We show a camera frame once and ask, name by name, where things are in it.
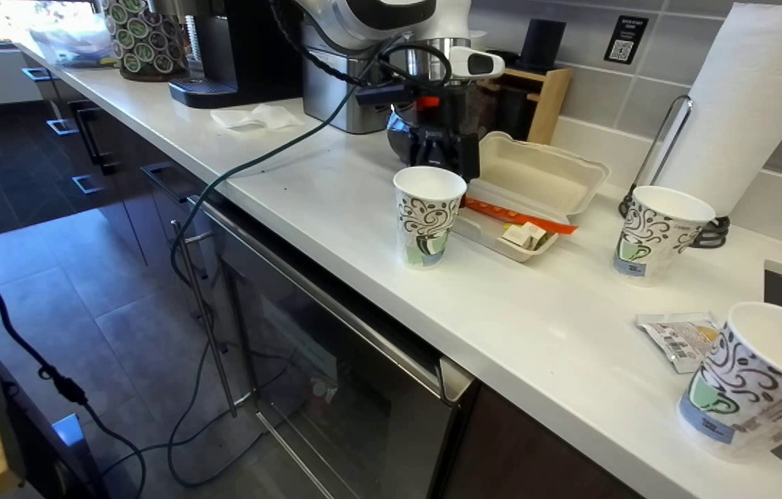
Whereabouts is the patterned paper coffee cup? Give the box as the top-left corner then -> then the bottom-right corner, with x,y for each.
395,166 -> 467,267

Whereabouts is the patterned paper cup by sink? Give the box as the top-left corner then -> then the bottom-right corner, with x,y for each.
679,301 -> 782,451

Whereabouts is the patterned paper cup middle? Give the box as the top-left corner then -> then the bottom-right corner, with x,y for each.
614,185 -> 717,278

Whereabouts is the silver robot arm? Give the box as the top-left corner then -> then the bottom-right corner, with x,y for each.
294,0 -> 506,179

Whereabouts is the silver metal canister box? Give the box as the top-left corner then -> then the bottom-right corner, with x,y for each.
302,50 -> 391,136

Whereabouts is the silver Keurig coffee maker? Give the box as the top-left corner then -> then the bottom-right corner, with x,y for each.
169,0 -> 302,107

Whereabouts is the black wire pod carousel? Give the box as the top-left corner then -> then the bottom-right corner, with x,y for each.
100,0 -> 187,80

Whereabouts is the orange packet in food pack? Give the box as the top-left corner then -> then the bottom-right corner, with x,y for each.
463,196 -> 578,235

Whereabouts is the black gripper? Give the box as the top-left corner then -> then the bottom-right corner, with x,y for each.
388,82 -> 489,177

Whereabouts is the crumpled white napkin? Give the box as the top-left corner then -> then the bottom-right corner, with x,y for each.
212,103 -> 299,131

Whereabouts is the white paper towel roll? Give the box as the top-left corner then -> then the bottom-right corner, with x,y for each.
657,3 -> 782,217

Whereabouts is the wooden rack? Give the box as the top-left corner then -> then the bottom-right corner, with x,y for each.
489,68 -> 571,143

